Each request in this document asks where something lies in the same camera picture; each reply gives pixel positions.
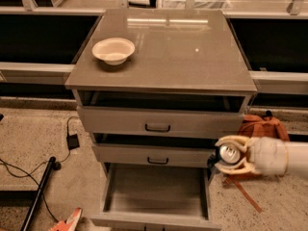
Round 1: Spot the white paper bowl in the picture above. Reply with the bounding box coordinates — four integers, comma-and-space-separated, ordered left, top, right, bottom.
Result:
92, 38, 135, 65

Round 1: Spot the grey drawer cabinet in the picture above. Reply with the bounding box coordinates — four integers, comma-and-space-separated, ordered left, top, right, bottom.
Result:
64, 8, 258, 231

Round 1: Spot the grey top drawer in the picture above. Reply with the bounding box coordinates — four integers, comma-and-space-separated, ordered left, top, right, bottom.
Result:
77, 91, 244, 139

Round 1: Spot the black pole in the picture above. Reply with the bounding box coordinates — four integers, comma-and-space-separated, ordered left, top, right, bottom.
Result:
20, 157, 56, 231

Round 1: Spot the black power adapter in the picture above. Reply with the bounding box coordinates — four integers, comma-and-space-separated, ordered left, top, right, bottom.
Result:
66, 134, 80, 150

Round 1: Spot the orange backpack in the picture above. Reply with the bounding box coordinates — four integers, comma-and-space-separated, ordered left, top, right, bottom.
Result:
223, 111, 290, 213

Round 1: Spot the pepsi can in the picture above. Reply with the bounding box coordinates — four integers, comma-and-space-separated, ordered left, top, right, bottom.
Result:
207, 143, 241, 168

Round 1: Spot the black cable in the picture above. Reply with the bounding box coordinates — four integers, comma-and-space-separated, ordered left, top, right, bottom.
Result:
0, 115, 80, 223

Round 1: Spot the black drawer handle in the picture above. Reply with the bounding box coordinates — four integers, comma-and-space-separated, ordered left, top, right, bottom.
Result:
147, 157, 169, 165
144, 123, 170, 133

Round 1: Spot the black top drawer handle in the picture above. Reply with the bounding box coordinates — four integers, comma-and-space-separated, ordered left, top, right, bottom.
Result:
144, 123, 170, 133

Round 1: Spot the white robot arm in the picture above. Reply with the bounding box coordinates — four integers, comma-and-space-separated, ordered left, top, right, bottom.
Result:
215, 136, 308, 177

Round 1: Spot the grey middle drawer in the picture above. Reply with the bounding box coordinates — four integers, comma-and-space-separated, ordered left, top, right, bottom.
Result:
92, 134, 217, 167

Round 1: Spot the black middle drawer handle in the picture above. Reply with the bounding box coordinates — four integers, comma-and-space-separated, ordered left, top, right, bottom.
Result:
147, 157, 169, 165

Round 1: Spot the grey drawer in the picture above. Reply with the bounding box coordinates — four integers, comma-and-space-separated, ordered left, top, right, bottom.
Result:
92, 134, 217, 167
77, 91, 244, 139
90, 164, 221, 231

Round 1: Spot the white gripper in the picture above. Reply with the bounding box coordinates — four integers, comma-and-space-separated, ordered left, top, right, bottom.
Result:
215, 135, 288, 175

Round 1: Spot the grey bottom drawer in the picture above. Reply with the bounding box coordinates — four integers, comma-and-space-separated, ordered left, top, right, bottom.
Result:
90, 164, 221, 231

